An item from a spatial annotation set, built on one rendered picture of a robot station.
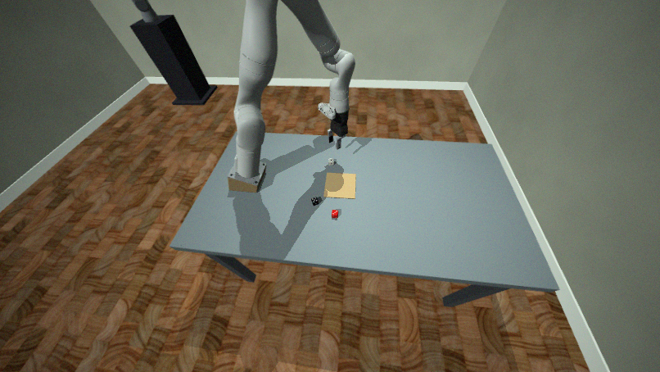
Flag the tan flat mat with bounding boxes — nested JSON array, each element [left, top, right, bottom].
[[323, 173, 356, 199]]

